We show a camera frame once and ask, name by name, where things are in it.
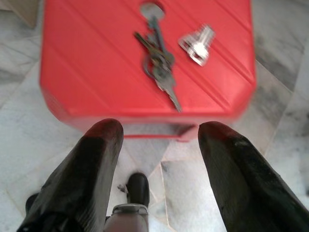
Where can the small silver keys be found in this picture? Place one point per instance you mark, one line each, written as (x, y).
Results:
(198, 48)

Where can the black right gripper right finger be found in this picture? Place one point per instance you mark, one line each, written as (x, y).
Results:
(241, 183)

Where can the red plastic stool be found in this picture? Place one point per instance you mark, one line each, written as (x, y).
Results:
(96, 72)

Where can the dark key bunch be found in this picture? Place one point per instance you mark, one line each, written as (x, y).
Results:
(159, 70)

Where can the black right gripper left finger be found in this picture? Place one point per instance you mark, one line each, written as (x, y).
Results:
(79, 183)

